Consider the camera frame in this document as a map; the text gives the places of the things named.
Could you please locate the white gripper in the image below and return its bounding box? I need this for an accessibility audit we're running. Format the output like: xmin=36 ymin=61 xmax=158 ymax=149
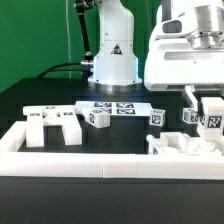
xmin=144 ymin=6 xmax=224 ymax=113

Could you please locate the white chair seat piece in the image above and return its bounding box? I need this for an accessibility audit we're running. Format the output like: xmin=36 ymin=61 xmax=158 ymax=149
xmin=146 ymin=132 xmax=224 ymax=157

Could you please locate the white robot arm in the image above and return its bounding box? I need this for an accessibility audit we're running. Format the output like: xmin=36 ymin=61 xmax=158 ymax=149
xmin=89 ymin=0 xmax=224 ymax=109

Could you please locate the white chair back piece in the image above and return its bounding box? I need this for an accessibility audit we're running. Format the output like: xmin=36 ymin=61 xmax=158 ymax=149
xmin=23 ymin=105 xmax=82 ymax=147

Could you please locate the white U-shaped fence frame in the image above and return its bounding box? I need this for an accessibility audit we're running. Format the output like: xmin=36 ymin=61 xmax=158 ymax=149
xmin=0 ymin=121 xmax=224 ymax=180

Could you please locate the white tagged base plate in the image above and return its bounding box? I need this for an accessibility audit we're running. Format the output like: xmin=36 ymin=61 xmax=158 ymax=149
xmin=74 ymin=101 xmax=152 ymax=117

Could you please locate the black hose behind robot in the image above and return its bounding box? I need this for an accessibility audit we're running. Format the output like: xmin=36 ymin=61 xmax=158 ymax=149
xmin=73 ymin=0 xmax=98 ymax=68

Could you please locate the black cable on table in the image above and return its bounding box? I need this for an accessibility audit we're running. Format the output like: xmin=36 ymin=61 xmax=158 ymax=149
xmin=36 ymin=62 xmax=93 ymax=79

